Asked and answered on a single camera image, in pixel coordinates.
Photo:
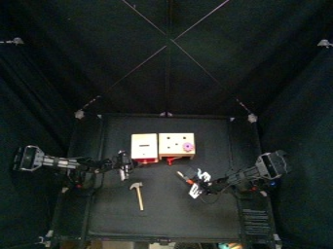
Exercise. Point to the white printed label sticker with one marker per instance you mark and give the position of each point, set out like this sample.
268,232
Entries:
256,221

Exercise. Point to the wooden toy hammer grey head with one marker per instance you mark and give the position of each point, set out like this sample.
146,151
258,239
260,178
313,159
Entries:
138,194

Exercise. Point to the wooden bench block with slot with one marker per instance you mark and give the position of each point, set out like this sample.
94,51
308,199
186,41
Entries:
145,147

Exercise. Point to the pink toy gear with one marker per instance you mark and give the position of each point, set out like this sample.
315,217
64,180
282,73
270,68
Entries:
187,147

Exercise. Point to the wooden bench block with holes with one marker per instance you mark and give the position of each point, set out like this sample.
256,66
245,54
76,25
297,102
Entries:
175,146

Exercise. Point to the wooden toy screwdriver orange collar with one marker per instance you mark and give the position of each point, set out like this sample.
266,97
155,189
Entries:
185,178

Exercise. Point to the red toy screw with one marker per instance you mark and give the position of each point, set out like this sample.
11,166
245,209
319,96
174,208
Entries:
171,160

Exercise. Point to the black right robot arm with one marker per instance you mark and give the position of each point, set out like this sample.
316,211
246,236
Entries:
256,171

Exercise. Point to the grey frame corner bracket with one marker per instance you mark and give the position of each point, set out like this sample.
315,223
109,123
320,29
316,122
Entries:
44,240
166,114
79,114
324,43
16,41
252,117

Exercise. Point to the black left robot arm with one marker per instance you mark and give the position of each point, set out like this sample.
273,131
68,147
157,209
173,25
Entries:
56,161

